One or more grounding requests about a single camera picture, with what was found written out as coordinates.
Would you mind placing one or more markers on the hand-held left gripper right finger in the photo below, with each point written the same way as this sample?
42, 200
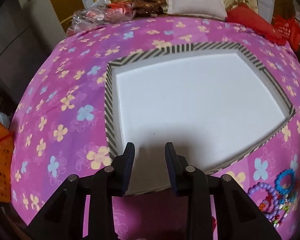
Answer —
170, 170

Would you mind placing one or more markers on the red shopping bag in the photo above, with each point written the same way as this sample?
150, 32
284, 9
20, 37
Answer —
287, 30

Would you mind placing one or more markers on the grey refrigerator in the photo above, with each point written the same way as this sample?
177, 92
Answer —
20, 30

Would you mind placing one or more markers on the clear plastic bag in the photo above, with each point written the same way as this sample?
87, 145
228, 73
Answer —
90, 17

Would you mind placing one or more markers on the orange plastic basket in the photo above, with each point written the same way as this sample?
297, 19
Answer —
0, 160

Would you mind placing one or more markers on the white pillow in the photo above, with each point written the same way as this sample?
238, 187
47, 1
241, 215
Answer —
195, 0

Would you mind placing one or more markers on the pink floral bedsheet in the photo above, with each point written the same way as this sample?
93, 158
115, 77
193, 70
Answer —
65, 92

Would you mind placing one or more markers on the striped cardboard box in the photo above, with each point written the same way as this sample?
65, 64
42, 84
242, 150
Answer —
190, 105

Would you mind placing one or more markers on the red ruffled pillow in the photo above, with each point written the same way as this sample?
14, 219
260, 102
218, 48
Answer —
250, 20

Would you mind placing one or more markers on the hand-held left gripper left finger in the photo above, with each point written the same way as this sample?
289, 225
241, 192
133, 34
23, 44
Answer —
128, 170

